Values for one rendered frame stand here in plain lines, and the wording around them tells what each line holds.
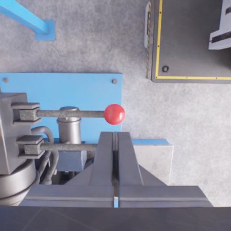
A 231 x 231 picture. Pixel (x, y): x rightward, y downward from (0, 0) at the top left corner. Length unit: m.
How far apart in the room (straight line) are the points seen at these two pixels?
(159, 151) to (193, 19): 0.84
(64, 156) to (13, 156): 0.51
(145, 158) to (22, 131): 1.04
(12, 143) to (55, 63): 1.05
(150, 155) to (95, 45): 0.88
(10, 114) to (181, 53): 0.87
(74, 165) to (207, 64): 0.87
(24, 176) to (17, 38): 1.18
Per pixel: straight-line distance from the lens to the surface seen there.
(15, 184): 0.36
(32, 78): 1.25
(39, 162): 0.80
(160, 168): 1.34
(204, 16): 1.07
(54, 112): 0.28
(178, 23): 1.01
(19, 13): 1.02
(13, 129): 0.31
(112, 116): 0.26
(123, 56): 1.25
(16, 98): 0.32
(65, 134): 0.79
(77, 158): 0.80
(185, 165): 1.58
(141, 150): 1.23
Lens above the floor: 1.24
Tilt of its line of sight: 76 degrees down
